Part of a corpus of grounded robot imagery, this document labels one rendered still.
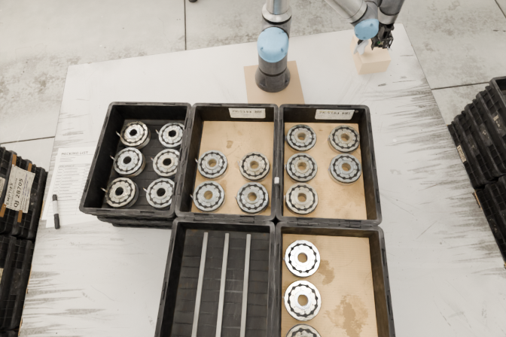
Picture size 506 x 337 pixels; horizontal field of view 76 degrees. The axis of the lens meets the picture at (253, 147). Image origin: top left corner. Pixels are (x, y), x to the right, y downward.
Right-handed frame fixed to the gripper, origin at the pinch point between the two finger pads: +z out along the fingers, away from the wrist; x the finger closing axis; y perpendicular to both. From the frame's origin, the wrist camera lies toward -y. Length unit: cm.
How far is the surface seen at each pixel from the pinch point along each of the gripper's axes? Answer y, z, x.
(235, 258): 79, -8, -64
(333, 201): 66, -8, -31
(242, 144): 41, -8, -59
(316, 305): 95, -11, -43
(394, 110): 28.1, 5.1, 4.1
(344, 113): 37.6, -15.0, -22.7
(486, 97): 16, 24, 58
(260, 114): 33, -13, -51
